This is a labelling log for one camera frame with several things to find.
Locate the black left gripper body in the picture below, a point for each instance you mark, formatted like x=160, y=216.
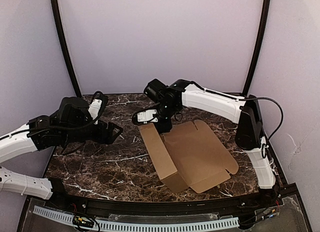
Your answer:
x=103, y=131

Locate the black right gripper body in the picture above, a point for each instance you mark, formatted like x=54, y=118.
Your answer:
x=163, y=125

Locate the brown cardboard box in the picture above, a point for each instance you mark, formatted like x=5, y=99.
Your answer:
x=189, y=156

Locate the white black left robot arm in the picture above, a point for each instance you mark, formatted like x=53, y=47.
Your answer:
x=76, y=121

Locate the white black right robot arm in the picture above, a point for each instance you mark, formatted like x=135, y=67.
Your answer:
x=244, y=111

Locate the small green circuit board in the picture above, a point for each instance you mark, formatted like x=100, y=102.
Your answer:
x=83, y=221

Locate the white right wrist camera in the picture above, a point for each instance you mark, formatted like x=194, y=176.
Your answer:
x=147, y=116

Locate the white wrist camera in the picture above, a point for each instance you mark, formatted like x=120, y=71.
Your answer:
x=96, y=109
x=147, y=116

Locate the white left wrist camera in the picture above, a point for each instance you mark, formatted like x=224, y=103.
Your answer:
x=96, y=109

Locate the black right frame post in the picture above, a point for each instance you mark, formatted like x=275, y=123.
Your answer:
x=257, y=47

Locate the black frame post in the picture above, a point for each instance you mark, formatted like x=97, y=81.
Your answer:
x=257, y=47
x=64, y=47

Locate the white slotted cable duct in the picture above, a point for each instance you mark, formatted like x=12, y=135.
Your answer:
x=119, y=223

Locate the black front table rail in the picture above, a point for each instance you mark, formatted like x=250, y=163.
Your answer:
x=236, y=206

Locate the black left frame post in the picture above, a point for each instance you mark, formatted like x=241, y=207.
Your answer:
x=64, y=47

